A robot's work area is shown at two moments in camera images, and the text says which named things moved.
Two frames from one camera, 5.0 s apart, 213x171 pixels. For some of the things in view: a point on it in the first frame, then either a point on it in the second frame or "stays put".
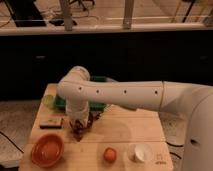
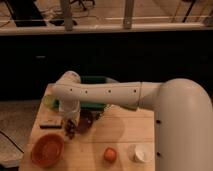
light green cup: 48,101 stays put
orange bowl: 47,150 stays put
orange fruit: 110,155 stays put
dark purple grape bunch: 78,130 -> 70,128
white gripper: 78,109 -> 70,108
